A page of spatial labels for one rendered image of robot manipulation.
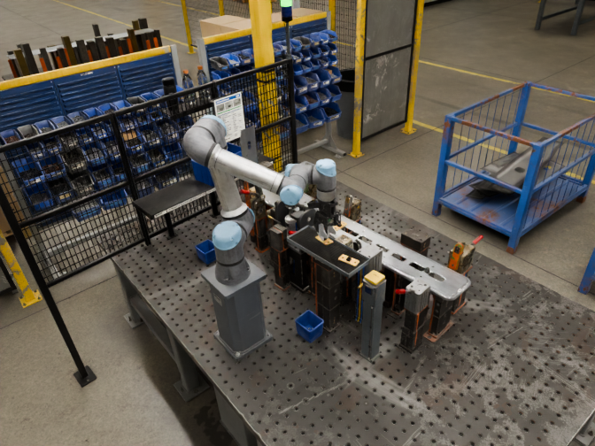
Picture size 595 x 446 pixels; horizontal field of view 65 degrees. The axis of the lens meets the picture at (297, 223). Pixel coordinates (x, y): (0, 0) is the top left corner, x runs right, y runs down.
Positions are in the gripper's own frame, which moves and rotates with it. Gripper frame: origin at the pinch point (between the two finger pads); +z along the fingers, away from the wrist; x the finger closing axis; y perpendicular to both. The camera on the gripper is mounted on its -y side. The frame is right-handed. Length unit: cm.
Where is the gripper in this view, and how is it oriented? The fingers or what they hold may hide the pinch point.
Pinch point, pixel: (323, 235)
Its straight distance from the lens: 198.5
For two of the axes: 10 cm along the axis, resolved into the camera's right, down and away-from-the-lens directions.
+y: 5.4, 4.5, -7.1
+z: 0.5, 8.2, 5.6
